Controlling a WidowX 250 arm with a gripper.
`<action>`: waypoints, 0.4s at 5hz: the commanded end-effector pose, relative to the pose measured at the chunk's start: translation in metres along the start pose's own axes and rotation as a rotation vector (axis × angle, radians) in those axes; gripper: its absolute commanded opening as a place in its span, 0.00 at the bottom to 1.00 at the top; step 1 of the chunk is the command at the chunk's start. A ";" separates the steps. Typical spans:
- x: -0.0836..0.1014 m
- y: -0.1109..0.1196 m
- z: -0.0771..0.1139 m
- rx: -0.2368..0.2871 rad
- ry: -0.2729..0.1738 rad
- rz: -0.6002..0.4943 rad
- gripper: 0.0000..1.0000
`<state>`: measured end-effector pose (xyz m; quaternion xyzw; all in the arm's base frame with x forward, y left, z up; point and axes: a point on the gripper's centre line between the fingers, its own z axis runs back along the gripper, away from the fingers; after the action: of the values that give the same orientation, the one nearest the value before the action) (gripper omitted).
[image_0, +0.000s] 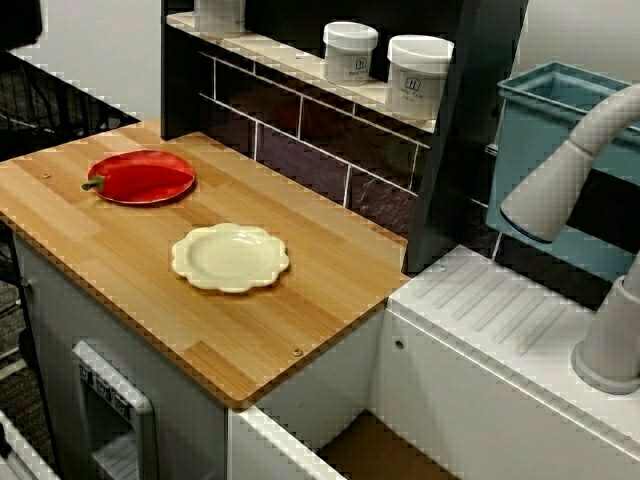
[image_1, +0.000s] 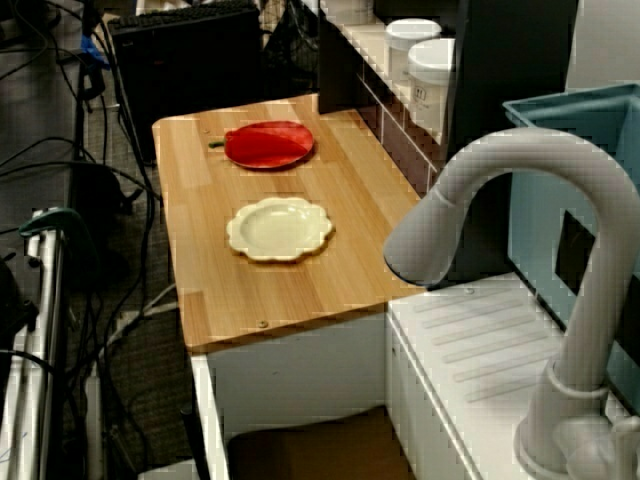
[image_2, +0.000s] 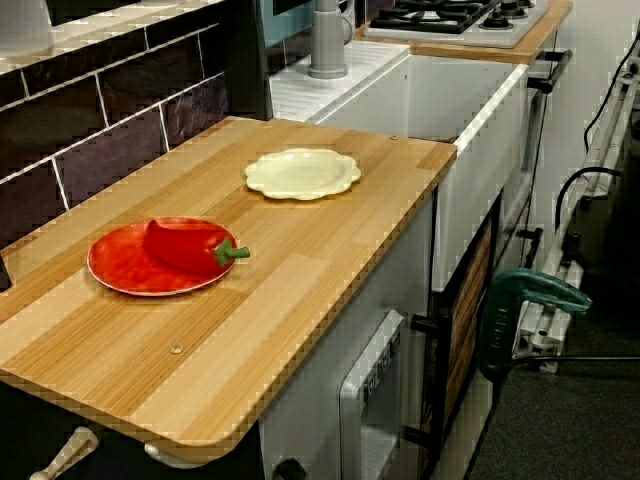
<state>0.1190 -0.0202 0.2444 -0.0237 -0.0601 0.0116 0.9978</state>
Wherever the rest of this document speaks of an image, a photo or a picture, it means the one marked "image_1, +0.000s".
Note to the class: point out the red toy bell pepper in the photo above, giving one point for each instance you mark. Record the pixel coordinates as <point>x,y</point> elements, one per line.
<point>250,145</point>

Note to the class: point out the cream scalloped plate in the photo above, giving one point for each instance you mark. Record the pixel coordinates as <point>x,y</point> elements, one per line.
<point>280,230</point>

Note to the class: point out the red round plate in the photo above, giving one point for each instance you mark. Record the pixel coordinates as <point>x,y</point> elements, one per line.
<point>300,134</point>

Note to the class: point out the white toy kitchen cabinet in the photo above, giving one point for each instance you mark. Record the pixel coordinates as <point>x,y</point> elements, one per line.
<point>300,370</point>

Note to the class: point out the dark tile backsplash panel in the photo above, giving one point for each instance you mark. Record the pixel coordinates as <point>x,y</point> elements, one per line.
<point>400,135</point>

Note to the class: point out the narrow black hutch side panel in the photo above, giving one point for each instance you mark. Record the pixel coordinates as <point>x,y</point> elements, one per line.
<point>337,70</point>

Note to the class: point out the white toy sink with drainboard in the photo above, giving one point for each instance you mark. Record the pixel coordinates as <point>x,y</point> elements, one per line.
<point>475,340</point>

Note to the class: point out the cream hutch shelf board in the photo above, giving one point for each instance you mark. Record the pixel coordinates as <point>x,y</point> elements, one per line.
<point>375,55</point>

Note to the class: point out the white lidded jar with label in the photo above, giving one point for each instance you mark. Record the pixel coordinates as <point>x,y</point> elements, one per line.
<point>412,45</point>
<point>430,80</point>

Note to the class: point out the brown cardboard sheet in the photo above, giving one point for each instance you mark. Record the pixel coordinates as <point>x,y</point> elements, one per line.
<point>325,445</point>

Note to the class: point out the black computer case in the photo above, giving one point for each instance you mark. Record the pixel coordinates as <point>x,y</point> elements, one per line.
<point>190,75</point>

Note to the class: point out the teal plastic bin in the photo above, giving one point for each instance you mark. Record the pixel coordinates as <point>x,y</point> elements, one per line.
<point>540,225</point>

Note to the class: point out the grey toy faucet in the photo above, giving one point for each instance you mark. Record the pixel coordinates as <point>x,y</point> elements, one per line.
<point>550,150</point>

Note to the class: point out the green clamp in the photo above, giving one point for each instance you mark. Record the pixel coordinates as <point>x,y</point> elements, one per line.
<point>50,218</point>

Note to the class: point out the blue plastic object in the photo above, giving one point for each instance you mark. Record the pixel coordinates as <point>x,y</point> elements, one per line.
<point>95,50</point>

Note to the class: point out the wide black hutch post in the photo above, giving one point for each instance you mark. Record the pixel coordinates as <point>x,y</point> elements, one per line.
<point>510,60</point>

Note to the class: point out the aluminium frame rail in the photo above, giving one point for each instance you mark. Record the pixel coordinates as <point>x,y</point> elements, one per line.
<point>47,300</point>

